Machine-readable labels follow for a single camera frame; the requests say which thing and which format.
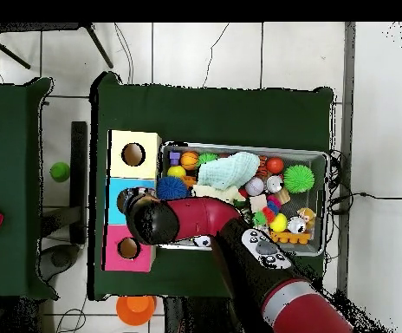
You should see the cream waffle cloth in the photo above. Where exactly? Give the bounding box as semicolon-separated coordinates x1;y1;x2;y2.
191;184;246;205

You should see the blue spiky ball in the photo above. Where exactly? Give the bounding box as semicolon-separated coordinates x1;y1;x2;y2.
156;175;191;201

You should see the mint green waffle cloth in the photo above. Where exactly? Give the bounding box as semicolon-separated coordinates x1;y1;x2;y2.
197;151;262;191

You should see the wooden box with three holes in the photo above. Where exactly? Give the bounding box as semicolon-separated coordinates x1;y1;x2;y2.
101;129;163;272

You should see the shallow mesh bin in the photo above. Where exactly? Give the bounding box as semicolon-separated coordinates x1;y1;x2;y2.
153;140;330;258

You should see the small orange basketball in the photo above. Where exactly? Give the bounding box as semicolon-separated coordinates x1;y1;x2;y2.
179;151;199;171

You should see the yellow ball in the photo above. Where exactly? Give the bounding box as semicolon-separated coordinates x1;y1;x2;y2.
166;165;187;180
269;212;289;232

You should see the white baseball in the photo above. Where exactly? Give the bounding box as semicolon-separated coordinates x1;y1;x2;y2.
244;176;265;196

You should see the dark green table cloth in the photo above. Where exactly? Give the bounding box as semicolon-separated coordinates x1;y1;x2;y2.
88;71;334;302

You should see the red ball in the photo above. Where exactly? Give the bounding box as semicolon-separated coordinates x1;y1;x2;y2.
265;156;285;175

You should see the green spiky ball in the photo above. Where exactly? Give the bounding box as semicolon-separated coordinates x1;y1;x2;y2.
282;164;315;194

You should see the black upright panel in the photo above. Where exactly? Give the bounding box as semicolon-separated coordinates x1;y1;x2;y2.
69;121;88;245

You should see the orange plastic cup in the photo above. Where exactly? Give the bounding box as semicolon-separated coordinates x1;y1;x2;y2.
115;295;158;327

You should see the grey stand base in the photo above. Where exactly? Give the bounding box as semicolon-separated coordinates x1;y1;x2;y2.
38;243;81;283

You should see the green cloth side table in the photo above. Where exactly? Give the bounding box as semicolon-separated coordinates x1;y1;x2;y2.
0;76;59;302

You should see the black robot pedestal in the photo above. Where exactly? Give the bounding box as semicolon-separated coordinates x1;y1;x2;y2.
162;296;247;333

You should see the black floor cable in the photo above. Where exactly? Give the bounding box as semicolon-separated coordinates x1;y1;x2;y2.
328;191;402;201

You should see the black metal frame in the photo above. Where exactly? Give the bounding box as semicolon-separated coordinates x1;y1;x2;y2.
0;22;114;70

